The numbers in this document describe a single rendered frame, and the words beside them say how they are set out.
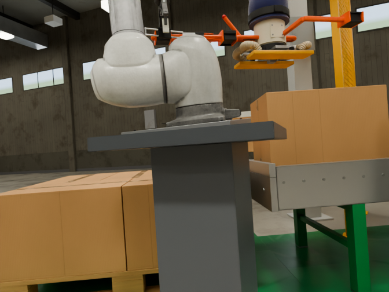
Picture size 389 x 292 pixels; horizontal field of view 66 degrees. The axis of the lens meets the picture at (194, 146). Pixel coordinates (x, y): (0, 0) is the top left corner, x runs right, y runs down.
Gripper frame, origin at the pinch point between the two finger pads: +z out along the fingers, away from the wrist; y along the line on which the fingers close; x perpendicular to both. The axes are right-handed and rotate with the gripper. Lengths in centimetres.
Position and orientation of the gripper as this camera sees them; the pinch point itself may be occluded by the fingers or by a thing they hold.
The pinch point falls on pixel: (164, 35)
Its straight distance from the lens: 162.5
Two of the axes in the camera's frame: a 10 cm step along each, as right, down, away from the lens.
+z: 0.7, 10.0, 0.0
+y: -2.2, 0.2, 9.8
